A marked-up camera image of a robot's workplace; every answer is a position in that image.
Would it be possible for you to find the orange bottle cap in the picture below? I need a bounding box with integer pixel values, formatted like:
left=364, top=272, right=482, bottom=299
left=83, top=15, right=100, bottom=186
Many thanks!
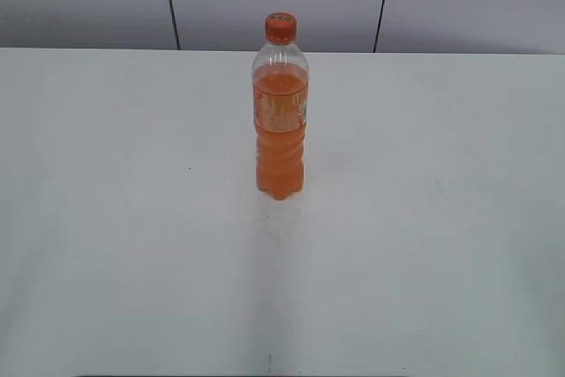
left=265, top=11, right=298, bottom=45

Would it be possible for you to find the orange soda plastic bottle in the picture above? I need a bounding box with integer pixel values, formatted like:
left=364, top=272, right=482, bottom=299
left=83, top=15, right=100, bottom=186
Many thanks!
left=252, top=41, right=309, bottom=200

